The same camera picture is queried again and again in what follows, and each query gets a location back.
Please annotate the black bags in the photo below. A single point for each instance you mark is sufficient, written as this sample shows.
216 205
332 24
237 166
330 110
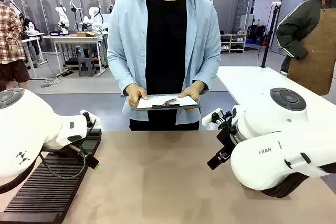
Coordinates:
258 33

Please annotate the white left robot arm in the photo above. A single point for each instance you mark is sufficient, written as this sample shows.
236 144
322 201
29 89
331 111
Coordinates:
26 129

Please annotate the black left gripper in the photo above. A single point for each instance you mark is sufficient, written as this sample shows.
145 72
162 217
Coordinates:
65 150

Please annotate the person's left hand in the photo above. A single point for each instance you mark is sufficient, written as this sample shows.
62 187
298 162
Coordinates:
190 94

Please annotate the person's right hand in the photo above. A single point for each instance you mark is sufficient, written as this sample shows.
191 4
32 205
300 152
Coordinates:
136 94

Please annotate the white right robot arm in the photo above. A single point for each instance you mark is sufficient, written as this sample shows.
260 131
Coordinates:
262 161

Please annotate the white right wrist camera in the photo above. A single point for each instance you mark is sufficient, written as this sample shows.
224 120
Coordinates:
207 120

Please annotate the white workbench table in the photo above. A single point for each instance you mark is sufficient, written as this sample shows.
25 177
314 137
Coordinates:
76 39

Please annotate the person in brown apron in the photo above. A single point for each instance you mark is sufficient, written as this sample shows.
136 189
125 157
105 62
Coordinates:
312 37

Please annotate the white desk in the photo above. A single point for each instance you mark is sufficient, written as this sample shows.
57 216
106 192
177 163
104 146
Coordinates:
32 37

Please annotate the dark red pen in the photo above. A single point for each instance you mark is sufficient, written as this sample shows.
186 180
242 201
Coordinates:
170 101

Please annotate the person's left forearm blue sleeve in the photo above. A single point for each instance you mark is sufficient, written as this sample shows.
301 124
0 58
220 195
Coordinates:
207 69

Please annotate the person's right forearm blue sleeve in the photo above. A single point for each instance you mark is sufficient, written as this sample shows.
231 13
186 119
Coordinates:
123 72

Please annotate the person in light blue shirt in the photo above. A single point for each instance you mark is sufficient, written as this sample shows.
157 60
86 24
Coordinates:
162 51

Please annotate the black camera stand pole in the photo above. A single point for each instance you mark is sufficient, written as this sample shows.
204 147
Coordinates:
269 37

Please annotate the grey step stool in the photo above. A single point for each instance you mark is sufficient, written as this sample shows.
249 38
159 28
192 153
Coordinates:
86 65

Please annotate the long black slotted rack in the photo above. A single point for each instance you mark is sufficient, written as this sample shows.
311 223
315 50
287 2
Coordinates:
52 195

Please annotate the person in plaid shirt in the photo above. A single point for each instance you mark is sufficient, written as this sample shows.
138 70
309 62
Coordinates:
9 35

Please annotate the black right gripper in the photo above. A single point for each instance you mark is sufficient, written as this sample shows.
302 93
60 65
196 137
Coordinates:
227 134

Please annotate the grey clipboard with white paper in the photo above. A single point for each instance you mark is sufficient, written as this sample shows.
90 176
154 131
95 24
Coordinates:
157 102

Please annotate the flat cardboard box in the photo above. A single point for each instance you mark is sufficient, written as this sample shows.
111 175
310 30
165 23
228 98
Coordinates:
86 34

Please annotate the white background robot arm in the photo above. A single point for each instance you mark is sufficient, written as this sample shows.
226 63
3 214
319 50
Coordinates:
63 16
92 16

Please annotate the white shoe shelf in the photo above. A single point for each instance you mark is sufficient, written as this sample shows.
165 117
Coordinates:
233 43

